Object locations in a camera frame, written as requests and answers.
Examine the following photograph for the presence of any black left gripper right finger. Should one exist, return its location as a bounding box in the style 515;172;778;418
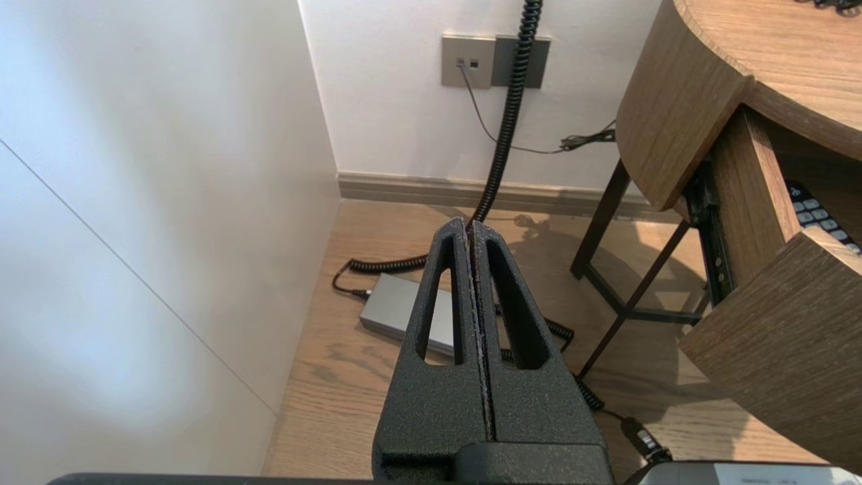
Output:
470;220;610;445

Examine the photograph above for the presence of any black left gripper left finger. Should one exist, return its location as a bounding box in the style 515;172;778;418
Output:
372;217;496;467

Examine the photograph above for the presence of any black TV remote control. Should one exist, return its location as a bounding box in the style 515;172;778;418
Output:
785;181;862;255

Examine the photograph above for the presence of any grey power adapter brick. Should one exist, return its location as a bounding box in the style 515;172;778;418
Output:
359;273;459;358

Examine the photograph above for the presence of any white robot chassis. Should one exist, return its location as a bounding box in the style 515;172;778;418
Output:
636;461;862;485

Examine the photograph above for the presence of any grey baseboard strip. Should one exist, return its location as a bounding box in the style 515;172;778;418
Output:
337;172;681;223

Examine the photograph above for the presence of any thin black phone wire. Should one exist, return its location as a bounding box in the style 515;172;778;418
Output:
457;61;618;156

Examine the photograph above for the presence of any black coiled power cable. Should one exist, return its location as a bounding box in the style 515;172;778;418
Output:
332;0;543;300

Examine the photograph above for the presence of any dark wall outlet plate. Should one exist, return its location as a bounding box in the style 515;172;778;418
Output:
492;36;552;90

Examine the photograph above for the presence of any beige wall data outlet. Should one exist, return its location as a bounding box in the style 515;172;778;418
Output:
441;35;497;90

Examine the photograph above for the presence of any black coiled phone cord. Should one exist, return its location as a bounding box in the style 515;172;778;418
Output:
795;0;862;14

